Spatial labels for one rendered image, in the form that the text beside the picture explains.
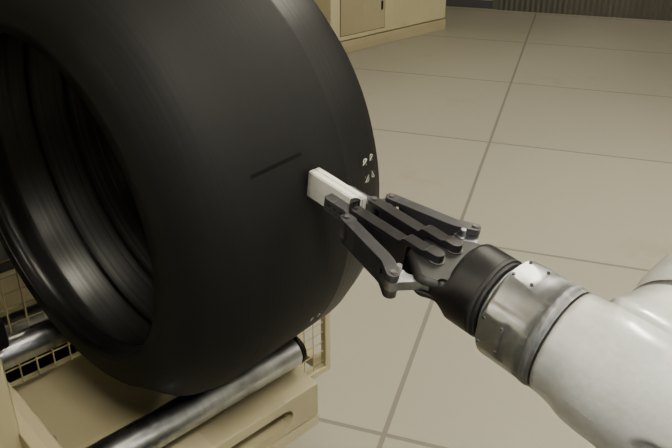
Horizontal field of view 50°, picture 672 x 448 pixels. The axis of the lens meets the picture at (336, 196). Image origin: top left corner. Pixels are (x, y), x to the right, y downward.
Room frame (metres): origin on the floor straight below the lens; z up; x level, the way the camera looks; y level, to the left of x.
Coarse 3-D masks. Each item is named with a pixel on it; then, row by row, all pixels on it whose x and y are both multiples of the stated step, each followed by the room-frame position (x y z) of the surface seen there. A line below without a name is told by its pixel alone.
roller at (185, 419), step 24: (264, 360) 0.79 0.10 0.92; (288, 360) 0.80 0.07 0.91; (240, 384) 0.75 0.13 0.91; (264, 384) 0.77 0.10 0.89; (168, 408) 0.69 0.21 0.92; (192, 408) 0.70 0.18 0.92; (216, 408) 0.72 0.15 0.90; (120, 432) 0.65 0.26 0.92; (144, 432) 0.66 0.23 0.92; (168, 432) 0.67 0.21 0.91
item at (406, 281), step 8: (400, 264) 0.53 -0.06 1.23; (400, 272) 0.53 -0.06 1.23; (384, 280) 0.52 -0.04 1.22; (400, 280) 0.52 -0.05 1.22; (408, 280) 0.52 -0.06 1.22; (384, 288) 0.52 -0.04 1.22; (392, 288) 0.51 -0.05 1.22; (400, 288) 0.52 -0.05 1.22; (408, 288) 0.52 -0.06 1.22; (416, 288) 0.52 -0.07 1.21; (424, 288) 0.52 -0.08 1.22
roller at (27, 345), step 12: (36, 324) 0.87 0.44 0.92; (48, 324) 0.87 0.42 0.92; (12, 336) 0.84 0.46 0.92; (24, 336) 0.84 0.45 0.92; (36, 336) 0.85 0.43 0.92; (48, 336) 0.86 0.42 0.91; (60, 336) 0.86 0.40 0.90; (12, 348) 0.82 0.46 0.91; (24, 348) 0.83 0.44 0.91; (36, 348) 0.84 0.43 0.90; (48, 348) 0.85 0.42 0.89; (12, 360) 0.81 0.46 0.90; (24, 360) 0.83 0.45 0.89
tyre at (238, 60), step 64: (0, 0) 0.77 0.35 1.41; (64, 0) 0.71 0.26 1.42; (128, 0) 0.69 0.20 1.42; (192, 0) 0.72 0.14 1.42; (256, 0) 0.77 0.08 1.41; (0, 64) 0.99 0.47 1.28; (64, 64) 0.69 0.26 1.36; (128, 64) 0.65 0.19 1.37; (192, 64) 0.66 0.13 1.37; (256, 64) 0.70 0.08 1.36; (320, 64) 0.75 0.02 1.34; (0, 128) 0.99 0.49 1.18; (64, 128) 1.06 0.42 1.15; (128, 128) 0.63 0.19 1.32; (192, 128) 0.63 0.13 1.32; (256, 128) 0.66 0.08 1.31; (320, 128) 0.71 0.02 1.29; (0, 192) 0.90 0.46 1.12; (64, 192) 1.02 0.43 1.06; (128, 192) 1.08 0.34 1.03; (192, 192) 0.61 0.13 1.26; (256, 192) 0.63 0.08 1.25; (64, 256) 0.95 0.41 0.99; (128, 256) 1.00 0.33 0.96; (192, 256) 0.60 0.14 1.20; (256, 256) 0.61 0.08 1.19; (320, 256) 0.68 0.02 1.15; (64, 320) 0.80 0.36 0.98; (128, 320) 0.88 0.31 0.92; (192, 320) 0.60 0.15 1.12; (256, 320) 0.62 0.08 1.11; (128, 384) 0.71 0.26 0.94; (192, 384) 0.65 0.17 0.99
